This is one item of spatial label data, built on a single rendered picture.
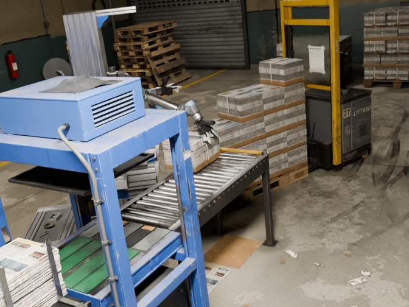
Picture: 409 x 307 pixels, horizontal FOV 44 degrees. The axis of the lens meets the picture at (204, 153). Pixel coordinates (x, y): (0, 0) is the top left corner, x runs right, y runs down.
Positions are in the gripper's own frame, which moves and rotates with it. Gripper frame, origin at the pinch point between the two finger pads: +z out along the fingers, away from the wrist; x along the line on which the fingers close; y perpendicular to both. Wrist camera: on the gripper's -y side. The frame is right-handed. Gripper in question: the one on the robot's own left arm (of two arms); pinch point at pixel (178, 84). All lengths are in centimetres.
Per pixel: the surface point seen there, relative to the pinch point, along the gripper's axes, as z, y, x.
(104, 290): -161, 15, 221
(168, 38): 297, 114, -617
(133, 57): 195, 135, -584
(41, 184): -175, -33, 186
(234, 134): 32, 44, 48
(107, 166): -154, -56, 229
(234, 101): 41, 16, 34
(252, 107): 57, 23, 43
